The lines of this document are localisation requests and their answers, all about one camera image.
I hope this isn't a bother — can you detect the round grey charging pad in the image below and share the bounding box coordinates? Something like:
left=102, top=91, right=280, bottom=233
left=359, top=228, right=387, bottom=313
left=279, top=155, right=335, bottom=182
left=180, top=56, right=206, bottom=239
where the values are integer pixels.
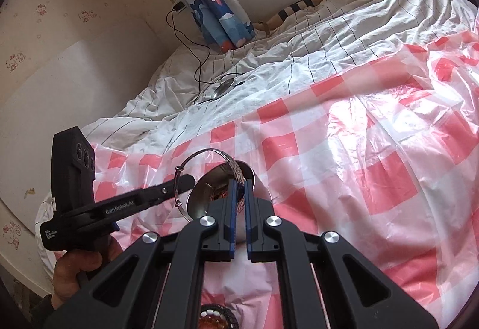
left=212, top=78, right=235, bottom=99

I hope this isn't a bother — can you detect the black leather bracelet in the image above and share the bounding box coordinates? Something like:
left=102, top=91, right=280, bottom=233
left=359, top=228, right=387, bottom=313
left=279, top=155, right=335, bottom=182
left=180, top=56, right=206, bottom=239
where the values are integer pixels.
left=198, top=302, right=241, bottom=329

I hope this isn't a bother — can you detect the amber bead bracelet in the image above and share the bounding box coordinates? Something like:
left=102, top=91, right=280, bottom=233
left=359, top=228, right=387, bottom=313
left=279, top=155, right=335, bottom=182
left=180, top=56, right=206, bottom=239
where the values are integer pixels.
left=201, top=314, right=228, bottom=329

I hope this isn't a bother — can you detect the black charging cable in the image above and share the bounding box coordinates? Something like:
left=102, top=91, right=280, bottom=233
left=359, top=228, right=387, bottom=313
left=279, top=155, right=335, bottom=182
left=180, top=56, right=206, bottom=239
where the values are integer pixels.
left=165, top=4, right=248, bottom=106

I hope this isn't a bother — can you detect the blue cartoon curtain left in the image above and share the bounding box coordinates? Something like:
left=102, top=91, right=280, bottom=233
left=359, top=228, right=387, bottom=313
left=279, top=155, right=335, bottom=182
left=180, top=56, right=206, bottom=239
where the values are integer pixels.
left=185, top=0, right=255, bottom=52

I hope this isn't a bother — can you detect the white striped duvet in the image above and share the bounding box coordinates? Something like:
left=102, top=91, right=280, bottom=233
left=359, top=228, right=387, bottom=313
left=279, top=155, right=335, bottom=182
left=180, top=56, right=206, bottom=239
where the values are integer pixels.
left=36, top=0, right=479, bottom=270

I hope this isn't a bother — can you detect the pink checkered plastic sheet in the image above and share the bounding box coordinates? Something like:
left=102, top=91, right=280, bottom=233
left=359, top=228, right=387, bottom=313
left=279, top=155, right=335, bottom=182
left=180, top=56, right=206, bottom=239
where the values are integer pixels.
left=94, top=31, right=478, bottom=328

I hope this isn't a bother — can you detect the striped plush toy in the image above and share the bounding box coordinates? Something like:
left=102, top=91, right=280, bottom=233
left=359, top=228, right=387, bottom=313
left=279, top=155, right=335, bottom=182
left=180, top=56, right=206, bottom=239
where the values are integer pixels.
left=253, top=0, right=324, bottom=35

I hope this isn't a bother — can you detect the wall socket with plug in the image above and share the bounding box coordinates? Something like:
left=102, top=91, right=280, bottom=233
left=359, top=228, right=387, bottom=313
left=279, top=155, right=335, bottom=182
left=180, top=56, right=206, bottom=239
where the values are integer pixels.
left=170, top=0, right=186, bottom=13

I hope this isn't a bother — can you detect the left hand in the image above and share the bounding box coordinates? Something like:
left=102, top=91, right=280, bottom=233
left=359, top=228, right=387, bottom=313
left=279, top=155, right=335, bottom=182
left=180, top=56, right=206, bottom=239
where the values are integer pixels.
left=51, top=250, right=103, bottom=310

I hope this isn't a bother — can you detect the round metal tin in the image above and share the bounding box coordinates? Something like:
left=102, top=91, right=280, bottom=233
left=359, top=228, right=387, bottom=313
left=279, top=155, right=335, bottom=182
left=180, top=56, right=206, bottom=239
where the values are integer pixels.
left=187, top=163, right=247, bottom=244

